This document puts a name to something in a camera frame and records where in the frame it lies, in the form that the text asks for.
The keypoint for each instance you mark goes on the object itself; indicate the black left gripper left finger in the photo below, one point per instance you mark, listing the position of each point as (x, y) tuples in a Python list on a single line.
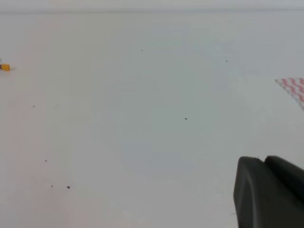
[(261, 200)]

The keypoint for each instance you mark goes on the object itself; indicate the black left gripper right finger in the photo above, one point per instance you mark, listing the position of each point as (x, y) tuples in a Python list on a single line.
[(290, 175)]

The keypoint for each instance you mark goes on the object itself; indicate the small yellow object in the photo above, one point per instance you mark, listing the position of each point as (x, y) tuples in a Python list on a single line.
[(5, 67)]

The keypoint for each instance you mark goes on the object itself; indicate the pink white wavy towel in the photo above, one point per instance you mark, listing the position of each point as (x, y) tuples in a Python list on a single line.
[(294, 87)]

